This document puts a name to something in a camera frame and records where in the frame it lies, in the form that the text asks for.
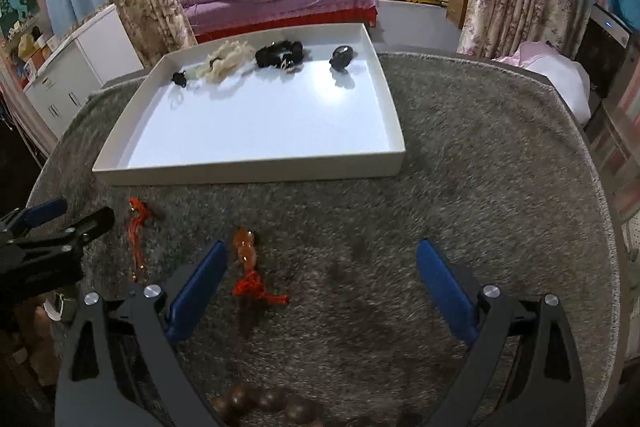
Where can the black appliance with panel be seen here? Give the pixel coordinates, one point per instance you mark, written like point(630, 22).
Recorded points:
point(606, 51)

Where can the white shallow tray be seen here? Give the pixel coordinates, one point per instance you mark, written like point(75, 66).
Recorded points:
point(260, 124)

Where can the small black hair claw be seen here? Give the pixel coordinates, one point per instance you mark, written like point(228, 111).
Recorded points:
point(179, 78)

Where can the white cabinet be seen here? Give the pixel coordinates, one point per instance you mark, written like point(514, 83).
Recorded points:
point(96, 53)

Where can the black scrunchie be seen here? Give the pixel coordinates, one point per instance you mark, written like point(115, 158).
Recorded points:
point(285, 55)

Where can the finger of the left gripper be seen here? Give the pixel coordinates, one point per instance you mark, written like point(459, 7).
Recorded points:
point(20, 221)
point(79, 234)

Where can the grey shaggy rug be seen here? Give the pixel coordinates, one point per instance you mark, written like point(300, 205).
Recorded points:
point(496, 174)

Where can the teal cloth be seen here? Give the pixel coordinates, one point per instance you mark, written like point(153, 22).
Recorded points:
point(628, 11)

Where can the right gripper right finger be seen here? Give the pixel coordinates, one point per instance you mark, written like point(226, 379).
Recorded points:
point(459, 297)

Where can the white and pink bag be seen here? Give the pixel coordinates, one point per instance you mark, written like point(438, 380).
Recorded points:
point(568, 77)

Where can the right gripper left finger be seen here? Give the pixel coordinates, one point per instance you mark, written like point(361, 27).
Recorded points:
point(181, 301)

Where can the cream scrunchie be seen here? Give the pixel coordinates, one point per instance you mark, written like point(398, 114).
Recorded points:
point(226, 60)

